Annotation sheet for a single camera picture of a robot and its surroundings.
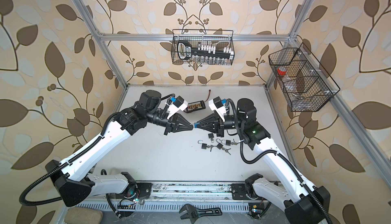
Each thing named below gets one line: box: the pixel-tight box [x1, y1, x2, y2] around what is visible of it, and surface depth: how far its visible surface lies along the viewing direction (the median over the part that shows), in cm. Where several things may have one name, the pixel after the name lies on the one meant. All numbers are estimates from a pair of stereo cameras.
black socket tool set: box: [177, 39, 235, 61], surface depth 84 cm
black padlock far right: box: [220, 139, 231, 147], surface depth 92 cm
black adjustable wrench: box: [179, 203, 223, 224], surface depth 70 cm
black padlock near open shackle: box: [216, 142, 232, 156], surface depth 91 cm
